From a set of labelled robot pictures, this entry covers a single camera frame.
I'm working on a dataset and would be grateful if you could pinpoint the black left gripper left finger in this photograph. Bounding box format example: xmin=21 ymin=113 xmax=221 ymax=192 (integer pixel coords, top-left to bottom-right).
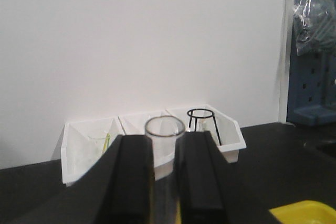
xmin=13 ymin=135 xmax=154 ymax=223

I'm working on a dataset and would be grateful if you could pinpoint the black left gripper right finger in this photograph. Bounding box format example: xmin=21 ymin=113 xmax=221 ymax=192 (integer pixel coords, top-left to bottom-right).
xmin=174 ymin=131 xmax=279 ymax=223

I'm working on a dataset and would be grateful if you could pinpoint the clear glass tube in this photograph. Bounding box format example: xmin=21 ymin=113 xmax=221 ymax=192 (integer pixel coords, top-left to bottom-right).
xmin=144 ymin=115 xmax=185 ymax=223

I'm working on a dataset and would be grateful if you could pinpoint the yellow plastic tray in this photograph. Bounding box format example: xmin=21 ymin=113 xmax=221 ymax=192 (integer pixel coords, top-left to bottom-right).
xmin=269 ymin=200 xmax=335 ymax=223

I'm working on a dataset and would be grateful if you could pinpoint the clear glass beaker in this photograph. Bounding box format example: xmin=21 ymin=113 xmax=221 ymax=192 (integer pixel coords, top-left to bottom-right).
xmin=88 ymin=131 xmax=110 ymax=156

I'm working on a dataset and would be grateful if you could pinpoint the white storage bin left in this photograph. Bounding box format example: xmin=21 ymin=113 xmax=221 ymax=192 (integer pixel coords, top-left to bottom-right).
xmin=61 ymin=116 xmax=124 ymax=187

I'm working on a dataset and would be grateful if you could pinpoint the white storage bin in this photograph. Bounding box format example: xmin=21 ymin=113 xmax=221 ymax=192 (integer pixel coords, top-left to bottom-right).
xmin=167 ymin=104 xmax=246 ymax=163
xmin=61 ymin=116 xmax=124 ymax=187
xmin=118 ymin=110 xmax=174 ymax=180

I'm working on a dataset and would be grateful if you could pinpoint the white storage bin right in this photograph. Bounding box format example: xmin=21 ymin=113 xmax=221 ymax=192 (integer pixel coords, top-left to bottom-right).
xmin=167 ymin=104 xmax=246 ymax=163

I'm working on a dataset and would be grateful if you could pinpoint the white storage bin middle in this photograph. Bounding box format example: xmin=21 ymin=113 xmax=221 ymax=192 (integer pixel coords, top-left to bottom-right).
xmin=118 ymin=110 xmax=174 ymax=180

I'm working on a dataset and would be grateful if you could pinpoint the clear plastic bag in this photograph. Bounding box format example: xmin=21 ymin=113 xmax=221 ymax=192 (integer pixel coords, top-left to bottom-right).
xmin=293 ymin=0 xmax=335 ymax=56

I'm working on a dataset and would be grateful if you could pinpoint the black wire tripod stand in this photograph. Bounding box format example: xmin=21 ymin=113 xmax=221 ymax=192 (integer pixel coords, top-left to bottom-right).
xmin=187 ymin=108 xmax=222 ymax=145

